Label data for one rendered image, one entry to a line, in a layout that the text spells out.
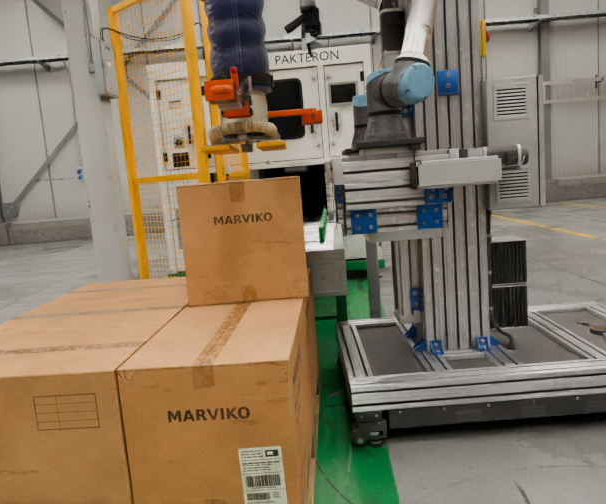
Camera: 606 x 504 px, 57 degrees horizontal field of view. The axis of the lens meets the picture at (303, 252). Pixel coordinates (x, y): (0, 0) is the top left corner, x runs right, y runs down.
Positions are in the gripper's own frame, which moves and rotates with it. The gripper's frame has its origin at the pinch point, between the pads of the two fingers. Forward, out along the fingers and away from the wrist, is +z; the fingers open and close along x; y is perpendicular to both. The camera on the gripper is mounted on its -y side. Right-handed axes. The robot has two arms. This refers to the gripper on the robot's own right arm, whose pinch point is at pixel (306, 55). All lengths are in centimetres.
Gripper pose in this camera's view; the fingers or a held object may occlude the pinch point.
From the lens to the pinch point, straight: 273.0
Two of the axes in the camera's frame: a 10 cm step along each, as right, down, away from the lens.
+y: 9.7, -0.5, -2.3
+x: 2.2, -1.5, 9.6
